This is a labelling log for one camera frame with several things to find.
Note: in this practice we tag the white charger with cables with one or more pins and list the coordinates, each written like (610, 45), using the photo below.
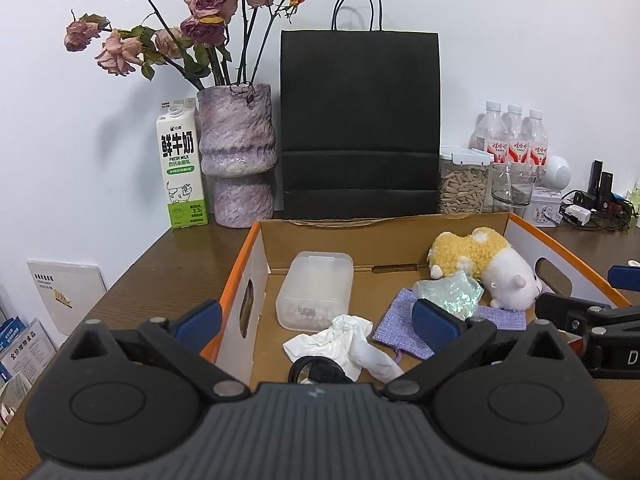
(584, 212)

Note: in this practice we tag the white tissue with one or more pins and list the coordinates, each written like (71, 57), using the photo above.
(345, 342)

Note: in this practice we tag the purple fabric pouch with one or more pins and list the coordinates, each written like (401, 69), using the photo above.
(395, 330)

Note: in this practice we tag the water bottle middle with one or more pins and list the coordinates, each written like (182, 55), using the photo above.
(517, 150)

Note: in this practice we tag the water bottle left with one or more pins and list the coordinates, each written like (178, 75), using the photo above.
(490, 133)

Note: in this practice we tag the purple ceramic vase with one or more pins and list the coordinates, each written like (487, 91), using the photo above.
(238, 148)

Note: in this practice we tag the jar of seeds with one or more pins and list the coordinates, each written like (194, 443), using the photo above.
(464, 175)

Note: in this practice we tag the black paper bag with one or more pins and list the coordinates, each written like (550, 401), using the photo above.
(360, 122)

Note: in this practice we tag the dark navy zip case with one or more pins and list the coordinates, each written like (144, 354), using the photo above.
(318, 370)

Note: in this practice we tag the water bottle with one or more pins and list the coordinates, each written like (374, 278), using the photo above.
(490, 133)
(538, 142)
(517, 150)

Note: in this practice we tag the iridescent bundle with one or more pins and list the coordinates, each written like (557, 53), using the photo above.
(457, 294)

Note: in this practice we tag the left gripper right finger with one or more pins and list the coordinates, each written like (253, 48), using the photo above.
(442, 331)

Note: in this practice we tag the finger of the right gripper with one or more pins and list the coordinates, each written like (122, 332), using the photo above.
(624, 277)

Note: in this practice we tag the clear glass cup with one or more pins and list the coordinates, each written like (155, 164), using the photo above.
(512, 183)

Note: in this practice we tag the black stand device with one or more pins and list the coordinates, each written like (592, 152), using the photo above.
(599, 196)

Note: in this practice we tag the milk carton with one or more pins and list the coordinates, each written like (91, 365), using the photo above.
(177, 141)

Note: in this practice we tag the water bottle right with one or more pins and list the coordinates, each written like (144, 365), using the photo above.
(538, 142)

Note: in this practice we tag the red cardboard box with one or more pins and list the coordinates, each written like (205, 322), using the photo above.
(388, 255)

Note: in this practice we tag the white yellow plush toy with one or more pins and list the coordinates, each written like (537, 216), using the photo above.
(489, 258)

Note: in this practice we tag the translucent plastic box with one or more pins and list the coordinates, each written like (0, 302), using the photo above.
(315, 290)

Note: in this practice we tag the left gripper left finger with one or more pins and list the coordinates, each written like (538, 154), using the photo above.
(189, 333)

